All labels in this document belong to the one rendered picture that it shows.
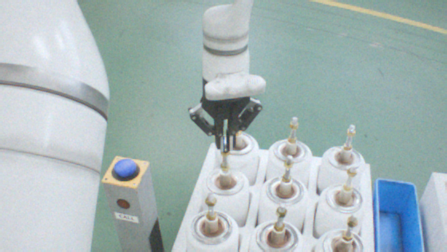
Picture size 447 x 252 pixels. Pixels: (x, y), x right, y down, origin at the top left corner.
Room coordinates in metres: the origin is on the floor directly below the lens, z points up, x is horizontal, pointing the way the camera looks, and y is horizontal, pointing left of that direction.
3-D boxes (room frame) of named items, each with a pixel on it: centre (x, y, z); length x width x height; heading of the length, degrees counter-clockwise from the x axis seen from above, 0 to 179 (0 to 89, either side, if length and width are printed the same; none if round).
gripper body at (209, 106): (0.58, 0.00, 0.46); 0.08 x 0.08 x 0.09
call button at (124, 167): (0.55, 0.18, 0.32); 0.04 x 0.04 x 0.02
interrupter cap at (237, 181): (0.58, 0.00, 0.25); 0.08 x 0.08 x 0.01
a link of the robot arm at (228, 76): (0.56, -0.01, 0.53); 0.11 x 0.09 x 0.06; 14
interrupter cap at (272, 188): (0.56, -0.12, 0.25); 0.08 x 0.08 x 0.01
